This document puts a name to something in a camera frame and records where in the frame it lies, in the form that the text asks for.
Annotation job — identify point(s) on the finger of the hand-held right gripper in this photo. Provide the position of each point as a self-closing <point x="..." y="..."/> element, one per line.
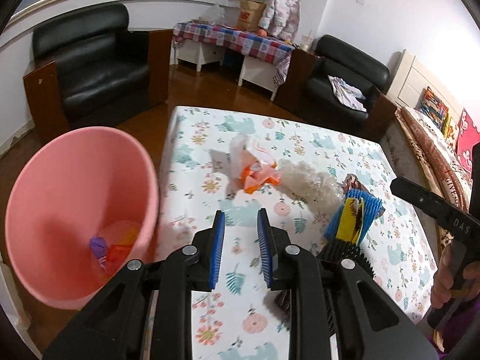
<point x="416" y="195"/>

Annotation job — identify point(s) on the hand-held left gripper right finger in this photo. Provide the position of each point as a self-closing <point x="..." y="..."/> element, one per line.
<point x="264" y="247"/>

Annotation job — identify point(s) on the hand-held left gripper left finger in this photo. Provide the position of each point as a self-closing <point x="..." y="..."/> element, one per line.
<point x="217" y="247"/>

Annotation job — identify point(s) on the blue foam fruit net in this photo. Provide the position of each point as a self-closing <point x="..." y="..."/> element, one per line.
<point x="371" y="204"/>

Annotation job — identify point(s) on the black foam fruit net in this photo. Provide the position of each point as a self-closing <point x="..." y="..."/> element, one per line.
<point x="333" y="251"/>

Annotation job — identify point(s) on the yellow foam fruit net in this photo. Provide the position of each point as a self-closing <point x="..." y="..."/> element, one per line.
<point x="343" y="221"/>

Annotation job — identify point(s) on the red plastic bag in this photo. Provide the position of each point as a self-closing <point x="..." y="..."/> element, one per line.
<point x="125" y="234"/>

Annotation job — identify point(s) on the pink plastic bucket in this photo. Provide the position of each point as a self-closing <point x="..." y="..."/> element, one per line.
<point x="75" y="180"/>

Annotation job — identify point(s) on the person's right forearm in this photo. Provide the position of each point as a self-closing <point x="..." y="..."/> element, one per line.
<point x="461" y="330"/>

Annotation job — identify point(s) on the person's right hand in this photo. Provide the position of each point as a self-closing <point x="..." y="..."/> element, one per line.
<point x="442" y="277"/>

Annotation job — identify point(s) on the bed with patterned blanket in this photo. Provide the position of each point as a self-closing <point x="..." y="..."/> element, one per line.
<point x="431" y="150"/>

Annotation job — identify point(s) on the dark crumpled wrapper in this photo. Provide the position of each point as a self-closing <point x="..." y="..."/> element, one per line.
<point x="350" y="183"/>

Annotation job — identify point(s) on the yellow pillow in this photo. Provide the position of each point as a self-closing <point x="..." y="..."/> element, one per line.
<point x="450" y="126"/>

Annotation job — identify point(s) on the pink pillow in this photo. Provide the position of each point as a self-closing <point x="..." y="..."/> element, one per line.
<point x="468" y="138"/>

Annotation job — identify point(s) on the clear bubble wrap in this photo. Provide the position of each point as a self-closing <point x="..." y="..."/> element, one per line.
<point x="311" y="183"/>

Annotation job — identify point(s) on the colourful striped pillow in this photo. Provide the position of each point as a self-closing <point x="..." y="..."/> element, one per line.
<point x="434" y="105"/>

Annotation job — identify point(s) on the white and orange plastic bag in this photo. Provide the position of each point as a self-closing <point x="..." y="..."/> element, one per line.
<point x="243" y="157"/>

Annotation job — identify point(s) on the cream bed headboard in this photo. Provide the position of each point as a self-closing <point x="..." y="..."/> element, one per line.
<point x="405" y="82"/>

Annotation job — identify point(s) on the purple crumpled wrapper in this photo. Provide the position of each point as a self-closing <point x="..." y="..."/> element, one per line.
<point x="98" y="247"/>

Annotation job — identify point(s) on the patterned cloth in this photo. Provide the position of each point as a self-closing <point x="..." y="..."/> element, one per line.
<point x="347" y="92"/>

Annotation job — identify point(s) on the black leather armchair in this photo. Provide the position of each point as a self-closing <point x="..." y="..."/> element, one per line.
<point x="348" y="60"/>
<point x="93" y="71"/>

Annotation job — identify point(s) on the white desk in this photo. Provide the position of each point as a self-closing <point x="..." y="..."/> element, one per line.
<point x="255" y="75"/>

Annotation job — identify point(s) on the plastic cup with straw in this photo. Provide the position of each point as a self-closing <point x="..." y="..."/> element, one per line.
<point x="306" y="42"/>

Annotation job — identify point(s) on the checkered cloth side table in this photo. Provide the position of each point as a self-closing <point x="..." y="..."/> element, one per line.
<point x="232" y="39"/>

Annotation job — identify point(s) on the white cardboard sheet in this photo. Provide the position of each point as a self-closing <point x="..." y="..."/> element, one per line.
<point x="9" y="292"/>

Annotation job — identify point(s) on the orange fruit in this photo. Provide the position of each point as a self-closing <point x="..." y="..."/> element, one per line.
<point x="261" y="33"/>

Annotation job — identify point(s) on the white puffer jacket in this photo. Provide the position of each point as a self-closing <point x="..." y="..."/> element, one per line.
<point x="281" y="7"/>

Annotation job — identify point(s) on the cardboard box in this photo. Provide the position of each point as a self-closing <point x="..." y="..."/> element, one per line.
<point x="249" y="15"/>

